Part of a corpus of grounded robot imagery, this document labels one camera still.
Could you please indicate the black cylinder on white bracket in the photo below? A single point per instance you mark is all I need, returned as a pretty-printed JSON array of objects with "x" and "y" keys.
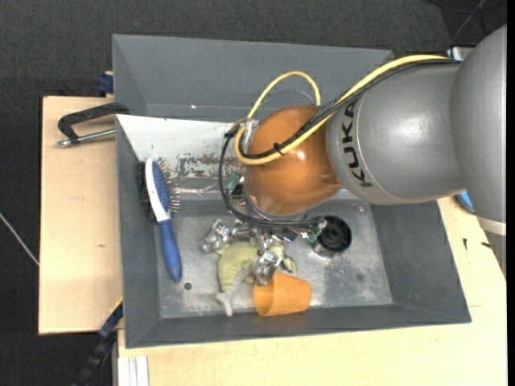
[{"x": 334, "y": 235}]

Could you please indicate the orange plastic cup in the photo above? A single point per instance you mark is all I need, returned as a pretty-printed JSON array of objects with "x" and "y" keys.
[{"x": 283, "y": 296}]

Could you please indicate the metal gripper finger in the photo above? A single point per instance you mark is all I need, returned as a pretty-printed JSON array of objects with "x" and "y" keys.
[
  {"x": 219, "y": 233},
  {"x": 267, "y": 265}
]

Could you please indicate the pale green toy animal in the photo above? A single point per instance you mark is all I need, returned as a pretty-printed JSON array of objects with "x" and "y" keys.
[{"x": 233, "y": 261}]

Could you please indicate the blue and white hairbrush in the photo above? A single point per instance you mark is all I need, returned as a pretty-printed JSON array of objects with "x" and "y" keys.
[{"x": 169, "y": 247}]

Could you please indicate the grey metal bin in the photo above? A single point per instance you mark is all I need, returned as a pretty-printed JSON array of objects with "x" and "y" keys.
[{"x": 354, "y": 280}]

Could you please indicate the pale wood board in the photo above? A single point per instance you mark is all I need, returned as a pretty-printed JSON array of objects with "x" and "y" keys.
[{"x": 76, "y": 223}]

